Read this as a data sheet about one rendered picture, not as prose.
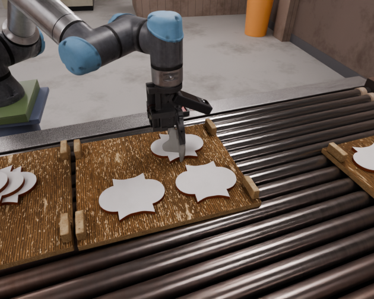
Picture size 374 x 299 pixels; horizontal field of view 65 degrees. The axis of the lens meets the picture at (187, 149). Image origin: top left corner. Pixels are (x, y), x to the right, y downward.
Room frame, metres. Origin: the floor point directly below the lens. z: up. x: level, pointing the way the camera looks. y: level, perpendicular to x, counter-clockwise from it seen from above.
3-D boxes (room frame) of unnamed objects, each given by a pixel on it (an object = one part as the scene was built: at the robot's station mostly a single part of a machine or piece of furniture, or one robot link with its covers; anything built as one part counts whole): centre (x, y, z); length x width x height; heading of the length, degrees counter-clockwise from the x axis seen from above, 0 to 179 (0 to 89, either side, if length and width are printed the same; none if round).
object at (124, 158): (0.57, 0.07, 0.93); 0.41 x 0.35 x 0.02; 108
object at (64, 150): (0.63, 0.33, 0.95); 0.06 x 0.02 x 0.03; 19
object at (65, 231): (0.37, 0.25, 0.95); 0.06 x 0.02 x 0.03; 19
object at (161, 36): (0.66, 0.05, 1.24); 0.09 x 0.08 x 0.11; 54
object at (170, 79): (0.65, 0.05, 1.16); 0.08 x 0.08 x 0.05
